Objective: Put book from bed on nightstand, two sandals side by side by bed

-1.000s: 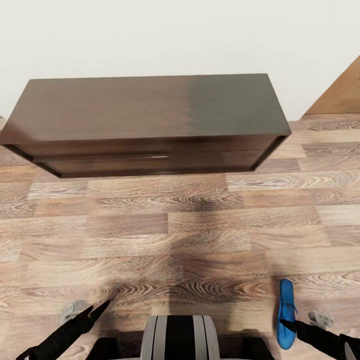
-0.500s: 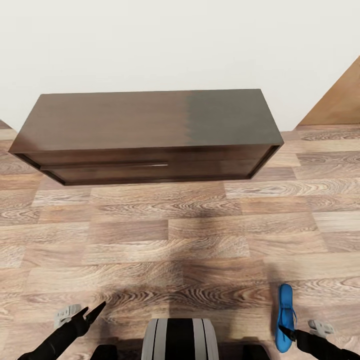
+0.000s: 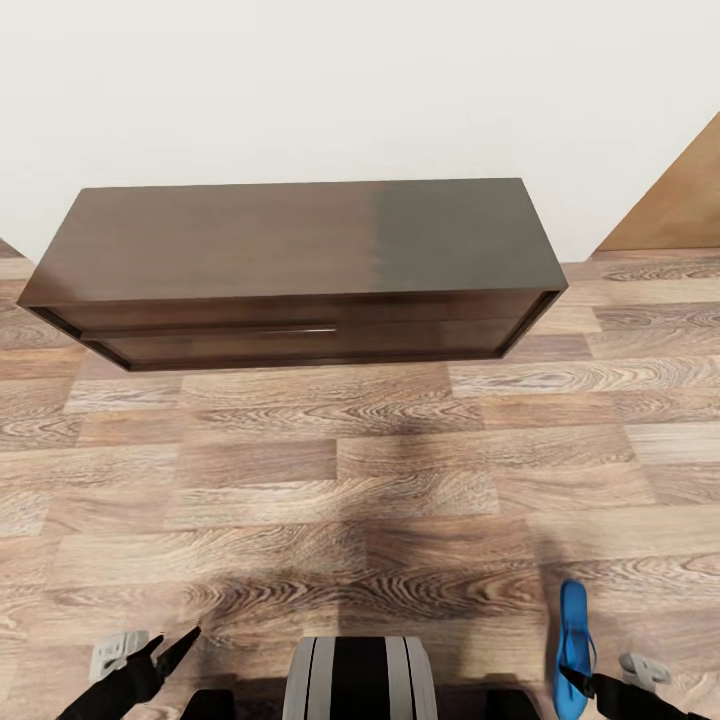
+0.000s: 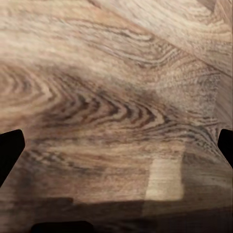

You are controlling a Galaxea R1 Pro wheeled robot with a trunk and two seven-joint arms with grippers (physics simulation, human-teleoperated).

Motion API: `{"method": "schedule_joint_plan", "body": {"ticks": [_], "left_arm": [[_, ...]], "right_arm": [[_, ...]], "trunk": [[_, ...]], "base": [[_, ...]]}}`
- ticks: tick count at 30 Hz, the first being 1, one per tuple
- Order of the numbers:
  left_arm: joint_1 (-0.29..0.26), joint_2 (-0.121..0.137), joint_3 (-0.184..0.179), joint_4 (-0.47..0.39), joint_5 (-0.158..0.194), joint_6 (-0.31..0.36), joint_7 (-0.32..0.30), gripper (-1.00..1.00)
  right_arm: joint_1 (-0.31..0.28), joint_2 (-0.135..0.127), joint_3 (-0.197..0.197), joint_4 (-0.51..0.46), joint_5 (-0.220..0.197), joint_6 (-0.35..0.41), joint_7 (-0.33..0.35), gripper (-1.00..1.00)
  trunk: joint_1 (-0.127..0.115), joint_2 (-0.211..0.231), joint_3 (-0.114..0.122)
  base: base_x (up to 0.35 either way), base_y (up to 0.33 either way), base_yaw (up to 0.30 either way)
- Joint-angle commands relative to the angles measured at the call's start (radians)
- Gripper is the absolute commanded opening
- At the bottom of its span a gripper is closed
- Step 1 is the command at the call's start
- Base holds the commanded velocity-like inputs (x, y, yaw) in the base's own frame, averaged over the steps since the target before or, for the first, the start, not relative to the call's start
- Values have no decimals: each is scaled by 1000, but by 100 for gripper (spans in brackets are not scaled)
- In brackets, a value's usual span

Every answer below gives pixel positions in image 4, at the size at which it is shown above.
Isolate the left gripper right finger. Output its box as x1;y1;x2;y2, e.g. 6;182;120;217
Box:
217;129;233;168

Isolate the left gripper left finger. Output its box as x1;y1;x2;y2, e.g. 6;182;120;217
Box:
0;129;25;187

